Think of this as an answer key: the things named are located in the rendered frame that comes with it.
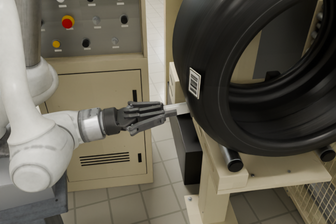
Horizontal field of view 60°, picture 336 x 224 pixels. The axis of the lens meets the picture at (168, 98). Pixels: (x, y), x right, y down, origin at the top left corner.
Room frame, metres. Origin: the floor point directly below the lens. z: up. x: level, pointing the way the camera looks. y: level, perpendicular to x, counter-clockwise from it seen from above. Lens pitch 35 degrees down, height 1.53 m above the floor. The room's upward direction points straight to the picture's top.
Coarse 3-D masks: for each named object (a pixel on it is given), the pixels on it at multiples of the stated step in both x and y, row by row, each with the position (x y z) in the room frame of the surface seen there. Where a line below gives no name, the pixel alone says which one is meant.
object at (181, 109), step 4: (180, 104) 0.64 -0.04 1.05; (184, 104) 0.64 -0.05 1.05; (164, 108) 0.63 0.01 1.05; (168, 108) 0.63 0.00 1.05; (172, 108) 0.63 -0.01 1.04; (176, 108) 0.64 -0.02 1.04; (180, 108) 0.64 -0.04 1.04; (184, 108) 0.64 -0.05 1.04; (188, 108) 0.64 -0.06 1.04; (180, 112) 0.64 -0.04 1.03; (184, 112) 0.64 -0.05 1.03; (188, 112) 0.64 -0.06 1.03
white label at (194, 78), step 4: (192, 72) 0.55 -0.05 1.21; (196, 72) 0.54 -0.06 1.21; (192, 76) 0.55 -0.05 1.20; (196, 76) 0.54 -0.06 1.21; (200, 76) 0.53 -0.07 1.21; (192, 80) 0.55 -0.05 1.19; (196, 80) 0.54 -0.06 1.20; (188, 84) 0.56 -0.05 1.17; (192, 84) 0.55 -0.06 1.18; (196, 84) 0.53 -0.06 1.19; (188, 88) 0.56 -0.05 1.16; (192, 88) 0.55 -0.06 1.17; (196, 88) 0.53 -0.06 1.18; (192, 92) 0.54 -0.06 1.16; (196, 92) 0.53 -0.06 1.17; (196, 96) 0.53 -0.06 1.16
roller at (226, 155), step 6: (222, 150) 0.61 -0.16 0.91; (228, 150) 0.60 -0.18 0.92; (228, 156) 0.58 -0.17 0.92; (234, 156) 0.57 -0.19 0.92; (228, 162) 0.56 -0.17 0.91; (234, 162) 0.56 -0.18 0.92; (240, 162) 0.56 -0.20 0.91; (228, 168) 0.55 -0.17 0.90; (234, 168) 0.55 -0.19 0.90; (240, 168) 0.56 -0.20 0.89
